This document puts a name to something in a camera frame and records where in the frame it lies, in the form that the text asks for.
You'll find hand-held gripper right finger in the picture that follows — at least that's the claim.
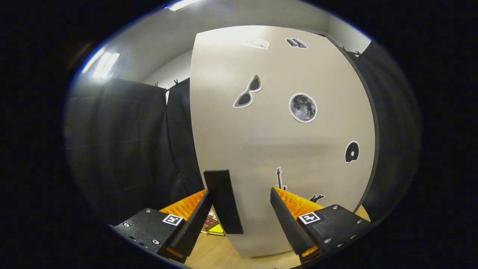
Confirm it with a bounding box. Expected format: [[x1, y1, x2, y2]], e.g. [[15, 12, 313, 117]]
[[270, 188, 375, 263]]

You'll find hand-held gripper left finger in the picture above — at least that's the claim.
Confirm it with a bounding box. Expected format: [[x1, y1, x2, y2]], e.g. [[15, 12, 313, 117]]
[[111, 189, 213, 264]]

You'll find black door handle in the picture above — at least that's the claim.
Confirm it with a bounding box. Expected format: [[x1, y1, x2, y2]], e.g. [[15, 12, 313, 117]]
[[203, 169, 244, 235]]

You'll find yellow cover book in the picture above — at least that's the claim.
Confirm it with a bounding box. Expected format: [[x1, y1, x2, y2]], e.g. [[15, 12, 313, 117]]
[[204, 223, 226, 236]]

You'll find black backdrop cloth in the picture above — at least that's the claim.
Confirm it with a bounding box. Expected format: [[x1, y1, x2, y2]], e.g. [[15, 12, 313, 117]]
[[64, 39, 422, 226]]

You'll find narrow ceiling light panel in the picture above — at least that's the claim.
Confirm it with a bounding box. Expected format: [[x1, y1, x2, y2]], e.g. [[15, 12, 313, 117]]
[[82, 47, 121, 79]]

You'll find wide ceiling light panel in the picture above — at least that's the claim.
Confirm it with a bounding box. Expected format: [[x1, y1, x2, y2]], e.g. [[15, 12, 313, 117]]
[[164, 0, 200, 12]]

